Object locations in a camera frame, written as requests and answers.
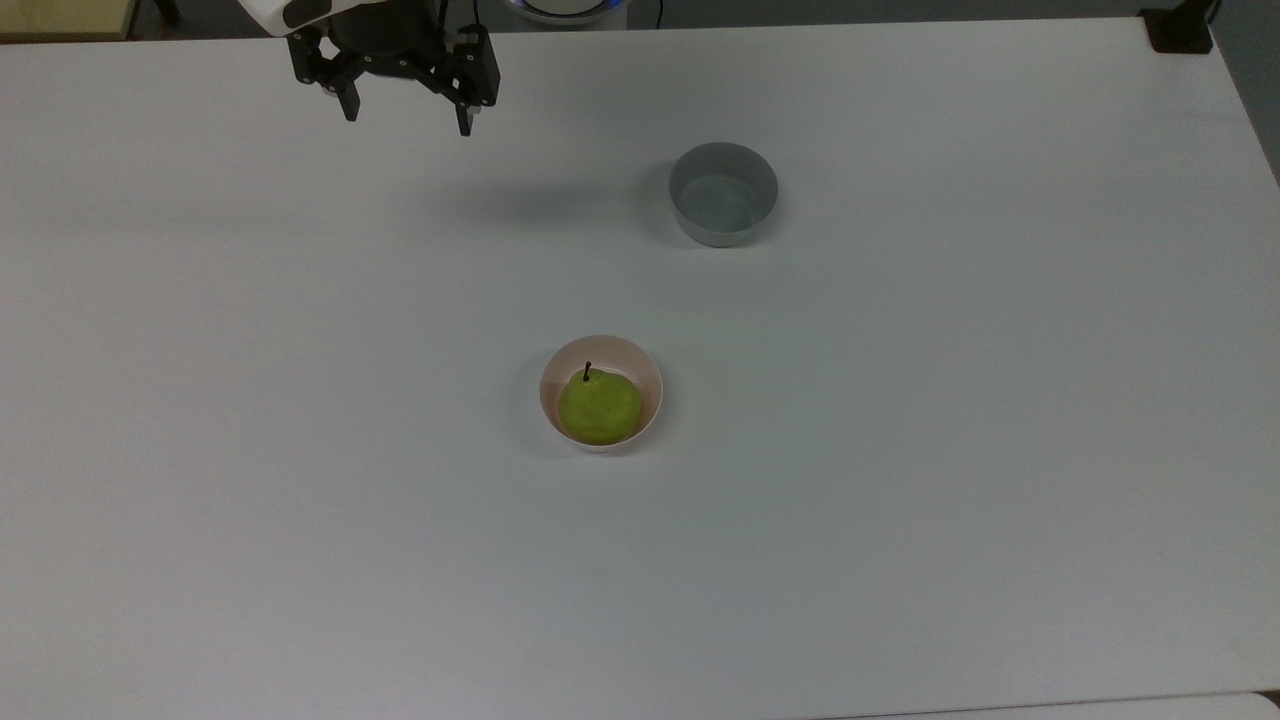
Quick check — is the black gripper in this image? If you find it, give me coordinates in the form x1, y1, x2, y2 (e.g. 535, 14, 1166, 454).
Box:
288, 0, 501, 138

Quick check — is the green pear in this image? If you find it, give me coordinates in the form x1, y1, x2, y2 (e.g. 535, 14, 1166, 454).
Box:
557, 362, 644, 447

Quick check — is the grey bowl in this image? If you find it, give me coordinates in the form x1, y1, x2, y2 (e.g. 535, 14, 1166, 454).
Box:
668, 142, 780, 249

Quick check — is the pink bowl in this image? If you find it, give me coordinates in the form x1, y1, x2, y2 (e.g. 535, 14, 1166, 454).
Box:
539, 334, 664, 454

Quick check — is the wooden desk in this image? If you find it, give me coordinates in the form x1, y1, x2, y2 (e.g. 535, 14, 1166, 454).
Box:
0, 0, 139, 43

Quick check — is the black camera stand clamp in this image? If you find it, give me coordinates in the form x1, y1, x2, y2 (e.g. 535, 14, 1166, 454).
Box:
1138, 0, 1223, 56

